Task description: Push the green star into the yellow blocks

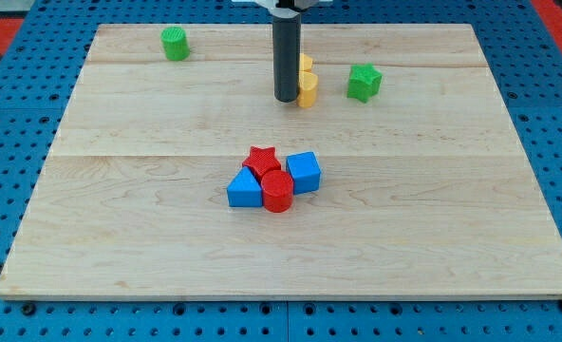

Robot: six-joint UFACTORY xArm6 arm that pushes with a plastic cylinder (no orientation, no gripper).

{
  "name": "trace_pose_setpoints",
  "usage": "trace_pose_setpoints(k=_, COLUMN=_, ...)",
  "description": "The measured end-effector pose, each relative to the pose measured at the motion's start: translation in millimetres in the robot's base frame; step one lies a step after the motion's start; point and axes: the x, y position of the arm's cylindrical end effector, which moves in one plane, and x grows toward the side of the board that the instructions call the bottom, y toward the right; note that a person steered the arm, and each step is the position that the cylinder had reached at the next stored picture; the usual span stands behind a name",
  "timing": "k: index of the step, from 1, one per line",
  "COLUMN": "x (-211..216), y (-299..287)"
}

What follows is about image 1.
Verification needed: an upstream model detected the wooden board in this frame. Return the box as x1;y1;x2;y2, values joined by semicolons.
0;24;562;301

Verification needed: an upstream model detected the blue cube block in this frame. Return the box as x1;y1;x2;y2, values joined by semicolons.
286;151;321;195

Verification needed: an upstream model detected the red star block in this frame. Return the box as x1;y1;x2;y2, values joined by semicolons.
242;146;281;182

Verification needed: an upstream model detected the yellow rear block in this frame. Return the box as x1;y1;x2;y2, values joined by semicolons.
299;53;313;72

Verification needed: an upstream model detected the green star block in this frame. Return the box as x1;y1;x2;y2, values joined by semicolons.
347;64;383;104

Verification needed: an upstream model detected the blue triangle block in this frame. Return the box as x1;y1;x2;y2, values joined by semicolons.
227;166;263;207

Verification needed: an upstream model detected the red cylinder block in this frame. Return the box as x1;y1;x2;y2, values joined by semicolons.
261;170;294;213

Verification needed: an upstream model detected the yellow heart block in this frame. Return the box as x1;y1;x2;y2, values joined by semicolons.
296;71;319;108

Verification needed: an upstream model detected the green cylinder block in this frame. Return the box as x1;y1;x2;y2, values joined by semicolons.
160;26;190;61

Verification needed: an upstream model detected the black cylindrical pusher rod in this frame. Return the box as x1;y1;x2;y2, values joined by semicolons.
272;14;301;103

